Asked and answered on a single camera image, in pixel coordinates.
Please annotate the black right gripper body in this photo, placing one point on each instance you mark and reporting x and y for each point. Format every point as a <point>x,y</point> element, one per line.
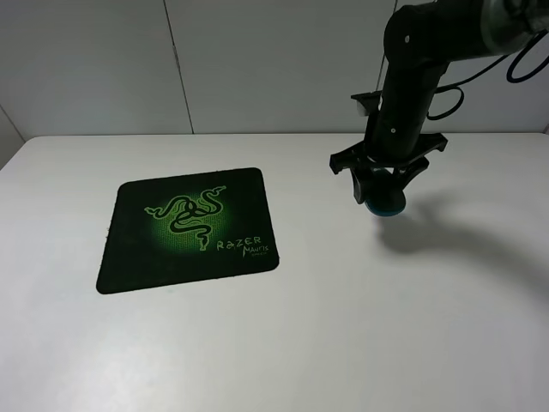
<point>385,144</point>

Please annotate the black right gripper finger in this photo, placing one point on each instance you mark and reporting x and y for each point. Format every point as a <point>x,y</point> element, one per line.
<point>362,183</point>
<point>403,174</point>

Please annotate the grey blue wireless mouse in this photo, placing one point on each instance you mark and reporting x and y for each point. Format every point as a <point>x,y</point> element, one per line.
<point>385,198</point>

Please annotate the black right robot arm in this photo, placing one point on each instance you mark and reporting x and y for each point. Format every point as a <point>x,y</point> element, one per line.
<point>420,42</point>

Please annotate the black green Razer mouse pad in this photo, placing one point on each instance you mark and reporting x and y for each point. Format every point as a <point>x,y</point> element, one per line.
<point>188,228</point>

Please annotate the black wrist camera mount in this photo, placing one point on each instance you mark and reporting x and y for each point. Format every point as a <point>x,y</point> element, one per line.
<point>367,103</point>

